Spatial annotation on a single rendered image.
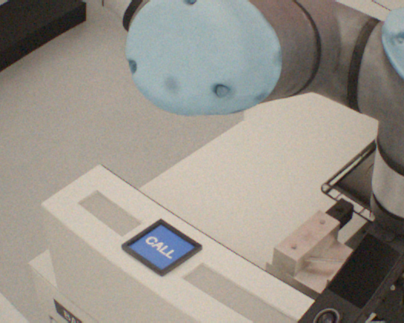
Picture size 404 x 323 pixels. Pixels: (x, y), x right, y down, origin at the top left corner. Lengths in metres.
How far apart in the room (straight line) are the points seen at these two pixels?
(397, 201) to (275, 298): 0.28
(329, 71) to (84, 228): 0.43
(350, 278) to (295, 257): 0.34
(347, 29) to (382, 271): 0.19
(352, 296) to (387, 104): 0.15
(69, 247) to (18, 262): 1.31
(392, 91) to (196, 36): 0.16
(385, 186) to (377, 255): 0.06
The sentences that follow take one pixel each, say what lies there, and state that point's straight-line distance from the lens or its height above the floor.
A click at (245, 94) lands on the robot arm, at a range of 0.52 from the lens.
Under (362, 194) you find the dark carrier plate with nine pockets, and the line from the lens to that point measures 1.12.
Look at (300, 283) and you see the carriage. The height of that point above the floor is 0.88.
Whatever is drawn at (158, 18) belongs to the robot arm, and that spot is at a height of 1.37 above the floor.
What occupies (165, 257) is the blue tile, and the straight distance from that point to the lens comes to 0.95.
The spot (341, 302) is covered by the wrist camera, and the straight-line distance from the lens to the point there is 0.69.
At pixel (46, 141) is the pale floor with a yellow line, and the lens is 2.67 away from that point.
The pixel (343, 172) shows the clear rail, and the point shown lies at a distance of 1.15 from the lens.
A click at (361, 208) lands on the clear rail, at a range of 1.10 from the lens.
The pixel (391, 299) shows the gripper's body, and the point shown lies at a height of 1.09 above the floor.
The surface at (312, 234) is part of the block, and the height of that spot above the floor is 0.91.
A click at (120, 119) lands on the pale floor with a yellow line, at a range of 2.72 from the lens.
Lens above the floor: 1.63
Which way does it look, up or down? 39 degrees down
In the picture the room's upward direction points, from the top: straight up
